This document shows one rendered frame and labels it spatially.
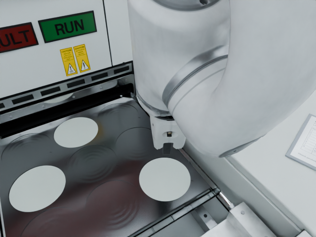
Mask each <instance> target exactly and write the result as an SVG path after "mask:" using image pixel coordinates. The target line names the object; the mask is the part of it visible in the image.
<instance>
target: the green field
mask: <svg viewBox="0 0 316 237"><path fill-rule="evenodd" d="M41 26H42V29H43V32H44V35H45V38H46V41H50V40H55V39H60V38H64V37H69V36H73V35H78V34H82V33H86V32H92V31H95V24H94V19H93V13H89V14H83V15H79V16H72V17H67V18H62V19H56V20H52V21H46V22H41Z"/></svg>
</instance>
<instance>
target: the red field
mask: <svg viewBox="0 0 316 237"><path fill-rule="evenodd" d="M32 44H36V40H35V37H34V35H33V32H32V29H31V26H30V25H24V26H19V27H14V28H9V29H4V30H0V51H5V50H9V49H14V48H18V47H24V46H28V45H32Z"/></svg>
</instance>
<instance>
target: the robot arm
mask: <svg viewBox="0 0 316 237"><path fill-rule="evenodd" d="M127 6H128V16H129V26H130V36H131V45H132V55H133V65H134V79H135V88H136V96H137V99H138V102H139V104H140V105H141V106H142V108H143V109H144V110H145V111H146V112H148V113H149V114H150V124H151V131H152V137H153V143H154V147H155V148H156V149H157V150H158V149H161V148H162V151H163V155H168V154H170V152H171V143H173V147H174V148H175V149H181V148H182V147H183V146H184V143H185V140H186V138H187V139H188V141H189V142H190V143H191V144H192V146H193V147H194V148H195V149H196V150H198V151H199V152H200V153H202V154H203V155H205V156H208V157H211V158H223V157H225V158H226V157H229V156H231V155H233V154H235V153H238V152H240V151H241V150H243V149H245V148H246V147H248V146H249V145H251V144H252V143H254V142H256V141H258V140H259V139H260V138H261V137H264V136H265V135H266V134H267V133H268V132H269V131H271V130H272V129H273V128H275V127H276V126H277V125H279V124H280V123H281V122H283V121H284V120H285V119H286V118H287V117H289V116H290V115H291V114H292V113H293V112H295V111H296V110H297V109H298V108H299V107H300V106H301V105H302V104H303V103H304V102H305V101H306V100H307V99H308V98H309V97H310V96H311V95H312V94H313V92H314V91H315V90H316V0H127Z"/></svg>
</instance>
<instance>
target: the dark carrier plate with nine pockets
mask: <svg viewBox="0 0 316 237"><path fill-rule="evenodd" d="M79 117H84V118H89V119H92V120H93V121H94V122H95V123H96V124H97V126H98V132H97V135H96V136H95V138H94V139H93V140H92V141H90V142H89V143H87V144H85V145H82V146H79V147H75V148H67V147H63V146H61V145H59V144H58V143H56V141H55V139H54V133H55V130H56V129H57V128H58V127H59V126H60V125H61V124H62V123H63V122H65V121H67V120H69V119H73V118H79ZM157 158H172V159H175V160H177V161H179V162H181V163H182V164H183V165H184V166H185V167H186V168H187V170H188V172H189V174H190V186H189V188H188V190H187V191H186V193H185V194H184V195H183V196H181V197H180V198H178V199H176V200H172V201H158V200H155V199H153V198H151V197H149V196H148V195H147V194H145V192H144V191H143V190H142V188H141V186H140V182H139V176H140V172H141V170H142V168H143V167H144V166H145V165H146V164H147V163H149V162H150V161H152V160H154V159H157ZM39 166H55V167H57V168H59V169H60V170H61V171H62V172H63V173H64V175H65V179H66V182H65V187H64V189H63V192H62V193H61V195H60V196H59V197H58V198H57V199H56V200H55V201H54V202H53V203H52V204H50V205H49V206H47V207H45V208H43V209H40V210H38V211H34V212H22V211H19V210H17V209H15V208H14V207H13V206H12V205H11V203H10V200H9V193H10V190H11V187H12V185H13V184H14V182H15V181H16V180H17V179H18V178H19V177H20V176H21V175H22V174H24V173H25V172H27V171H29V170H31V169H33V168H35V167H39ZM210 188H211V187H210V186H209V184H208V183H207V182H206V181H205V180H204V179H203V178H202V176H201V175H200V174H199V173H198V172H197V171H196V170H195V168H194V167H193V166H192V165H191V164H190V163H189V162H188V160H187V159H186V158H185V157H184V156H183V155H182V154H181V153H180V152H179V151H178V149H175V148H174V147H173V144H172V143H171V152H170V154H168V155H163V151H162V148H161V149H158V150H157V149H156V148H155V147H154V143H153V137H152V131H151V124H150V117H149V116H148V115H147V114H146V113H145V112H144V111H143V109H142V108H141V107H140V106H139V105H138V104H137V103H136V101H135V100H134V99H132V98H125V97H122V98H119V99H117V100H114V101H111V102H108V103H105V104H102V105H99V106H96V107H93V108H91V109H88V110H85V111H82V112H79V113H76V114H73V115H70V116H67V117H65V118H61V119H58V120H56V121H53V122H50V123H47V124H44V125H41V126H38V127H35V128H32V129H30V130H27V131H24V132H21V133H18V134H15V135H12V136H9V137H6V138H4V139H1V140H0V202H1V209H2V215H3V222H4V228H5V235H6V237H130V236H132V235H133V234H135V233H137V232H138V231H140V230H142V229H143V228H145V227H147V226H149V225H151V224H152V223H154V222H155V221H157V220H159V219H160V218H162V217H164V216H166V215H167V214H169V213H171V212H172V211H174V210H175V209H177V208H179V207H181V206H182V205H184V204H186V203H187V202H189V201H191V200H193V199H194V198H196V197H198V196H199V195H201V194H203V193H204V192H206V191H208V190H209V189H210Z"/></svg>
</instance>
